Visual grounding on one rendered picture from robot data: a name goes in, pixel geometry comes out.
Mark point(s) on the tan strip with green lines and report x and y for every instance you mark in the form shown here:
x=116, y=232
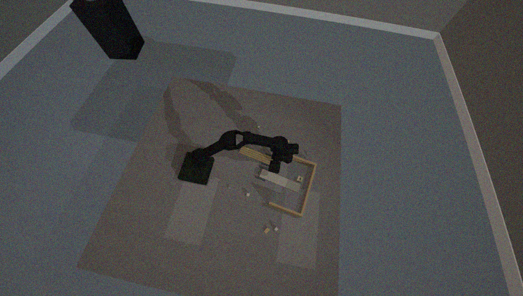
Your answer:
x=255, y=154

